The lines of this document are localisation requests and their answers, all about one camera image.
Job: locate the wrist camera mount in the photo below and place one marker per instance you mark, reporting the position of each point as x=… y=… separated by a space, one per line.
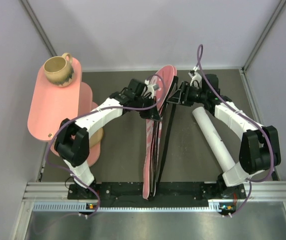
x=195 y=77
x=150 y=89

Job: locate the white shuttlecock tube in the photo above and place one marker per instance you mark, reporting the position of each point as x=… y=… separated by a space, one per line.
x=213 y=139

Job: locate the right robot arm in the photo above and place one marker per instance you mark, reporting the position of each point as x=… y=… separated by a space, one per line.
x=259 y=145

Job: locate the pink racket bag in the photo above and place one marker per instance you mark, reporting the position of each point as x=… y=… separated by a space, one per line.
x=164 y=78

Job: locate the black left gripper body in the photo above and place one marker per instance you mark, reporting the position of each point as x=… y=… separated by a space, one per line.
x=147 y=102

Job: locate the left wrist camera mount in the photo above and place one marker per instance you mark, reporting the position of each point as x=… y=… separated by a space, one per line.
x=150 y=89

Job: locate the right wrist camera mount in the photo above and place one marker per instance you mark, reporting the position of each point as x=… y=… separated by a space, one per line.
x=195 y=77

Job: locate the beige ceramic mug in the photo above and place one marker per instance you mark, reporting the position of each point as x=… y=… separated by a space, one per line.
x=59 y=70

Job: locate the pink two-tier side table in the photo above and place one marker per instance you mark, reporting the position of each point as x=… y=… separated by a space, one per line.
x=52 y=104

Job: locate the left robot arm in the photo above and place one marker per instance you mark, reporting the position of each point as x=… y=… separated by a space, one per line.
x=73 y=137

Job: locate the grey slotted cable duct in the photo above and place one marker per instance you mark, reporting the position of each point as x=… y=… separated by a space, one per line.
x=64 y=207

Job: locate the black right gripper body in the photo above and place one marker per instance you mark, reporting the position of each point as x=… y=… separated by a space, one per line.
x=192 y=95

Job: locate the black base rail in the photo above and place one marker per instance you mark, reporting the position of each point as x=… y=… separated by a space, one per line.
x=168 y=194

